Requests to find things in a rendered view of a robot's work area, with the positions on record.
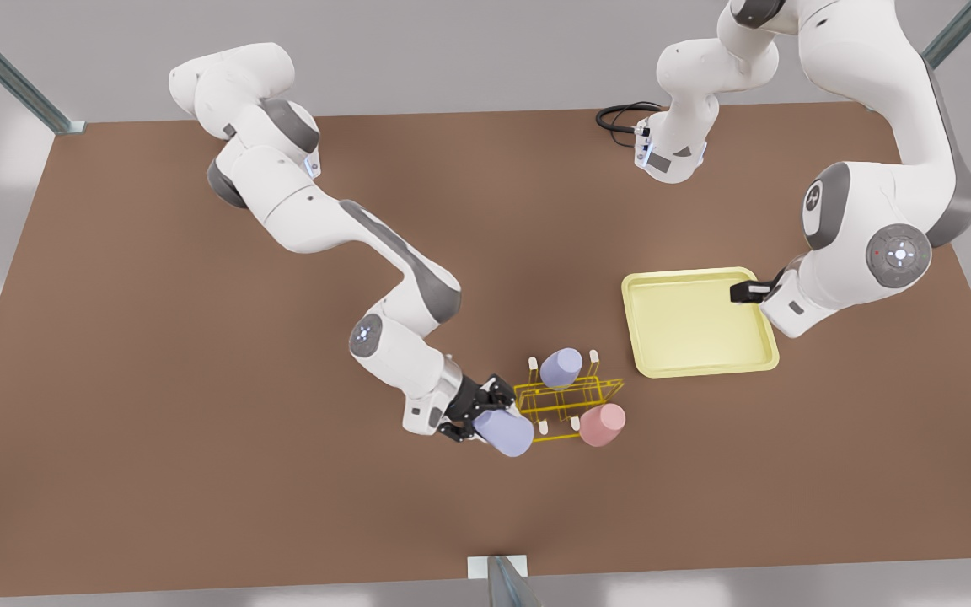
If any lavender cup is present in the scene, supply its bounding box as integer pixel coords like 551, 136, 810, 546
539, 347, 584, 390
474, 408, 535, 458

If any pale yellow tray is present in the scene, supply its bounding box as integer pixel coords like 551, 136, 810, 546
621, 266, 781, 379

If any pink cup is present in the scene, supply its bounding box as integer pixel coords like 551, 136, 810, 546
579, 403, 627, 448

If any yellow wire cup rack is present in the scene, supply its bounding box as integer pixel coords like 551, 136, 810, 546
513, 350, 625, 443

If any silver frame post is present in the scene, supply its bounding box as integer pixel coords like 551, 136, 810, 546
0, 4, 86, 136
467, 555, 542, 607
922, 0, 971, 68

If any black cable loop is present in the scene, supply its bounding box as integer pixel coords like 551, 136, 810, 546
596, 102, 663, 149

